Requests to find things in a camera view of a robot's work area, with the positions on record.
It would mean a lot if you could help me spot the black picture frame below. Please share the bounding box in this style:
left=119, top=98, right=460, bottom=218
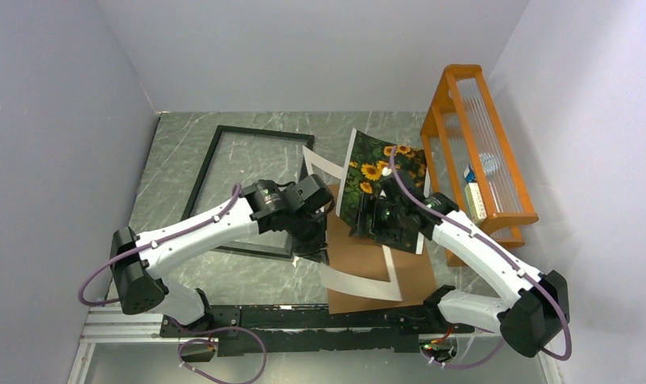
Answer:
left=181, top=125, right=326, bottom=262

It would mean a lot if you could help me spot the sunflower photo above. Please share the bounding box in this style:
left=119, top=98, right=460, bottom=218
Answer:
left=336, top=130, right=430, bottom=254

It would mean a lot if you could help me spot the brown backing board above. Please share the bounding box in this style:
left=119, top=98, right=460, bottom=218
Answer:
left=323, top=213, right=437, bottom=314

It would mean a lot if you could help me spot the white mat backing board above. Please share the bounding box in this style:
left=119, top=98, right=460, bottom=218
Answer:
left=303, top=146, right=403, bottom=302

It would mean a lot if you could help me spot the clear acrylic sheet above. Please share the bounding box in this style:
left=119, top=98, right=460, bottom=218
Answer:
left=181, top=126, right=314, bottom=219

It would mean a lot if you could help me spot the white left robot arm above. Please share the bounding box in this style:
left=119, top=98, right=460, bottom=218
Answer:
left=110, top=174, right=333, bottom=336

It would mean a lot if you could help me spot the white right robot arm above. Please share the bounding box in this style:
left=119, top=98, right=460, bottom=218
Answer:
left=351, top=169, right=572, bottom=361

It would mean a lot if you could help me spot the orange wooden shelf rack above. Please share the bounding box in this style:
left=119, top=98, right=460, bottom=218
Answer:
left=420, top=64, right=539, bottom=250

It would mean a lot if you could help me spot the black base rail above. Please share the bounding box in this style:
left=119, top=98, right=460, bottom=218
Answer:
left=159, top=304, right=473, bottom=357

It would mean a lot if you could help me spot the aluminium table rail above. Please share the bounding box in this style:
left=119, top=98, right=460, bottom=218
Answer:
left=66, top=306, right=562, bottom=384

